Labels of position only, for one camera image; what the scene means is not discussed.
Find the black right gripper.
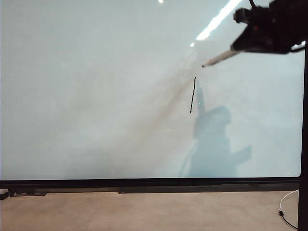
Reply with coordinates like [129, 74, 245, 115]
[231, 0, 297, 55]

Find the white marker pen black cap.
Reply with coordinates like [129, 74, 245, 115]
[201, 49, 238, 68]

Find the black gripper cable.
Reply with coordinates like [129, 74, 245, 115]
[290, 40, 307, 53]

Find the whiteboard with black frame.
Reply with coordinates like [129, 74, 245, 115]
[0, 0, 308, 231]

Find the white and black floor cable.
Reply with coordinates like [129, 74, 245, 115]
[278, 189, 300, 229]

